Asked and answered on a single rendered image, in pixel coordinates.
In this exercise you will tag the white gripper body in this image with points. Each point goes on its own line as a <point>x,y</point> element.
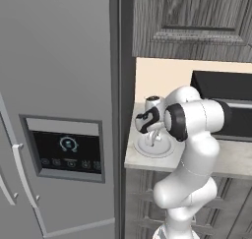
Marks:
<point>155,131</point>

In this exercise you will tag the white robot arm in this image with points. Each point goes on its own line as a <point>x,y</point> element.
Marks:
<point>197,141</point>

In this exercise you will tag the black microwave oven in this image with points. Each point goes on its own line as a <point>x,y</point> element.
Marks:
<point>239,89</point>

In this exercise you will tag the white round plate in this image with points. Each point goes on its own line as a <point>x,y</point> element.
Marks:
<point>164,148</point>

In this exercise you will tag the grey wooden base cabinet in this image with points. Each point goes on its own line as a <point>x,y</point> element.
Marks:
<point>141,203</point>

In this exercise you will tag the fridge dispenser panel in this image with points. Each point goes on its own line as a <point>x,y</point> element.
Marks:
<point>65,148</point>

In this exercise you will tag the grey fridge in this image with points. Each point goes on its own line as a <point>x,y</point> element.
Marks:
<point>65,52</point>

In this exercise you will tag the grey wooden wall cupboard door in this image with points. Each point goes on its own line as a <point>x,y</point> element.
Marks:
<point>197,20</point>

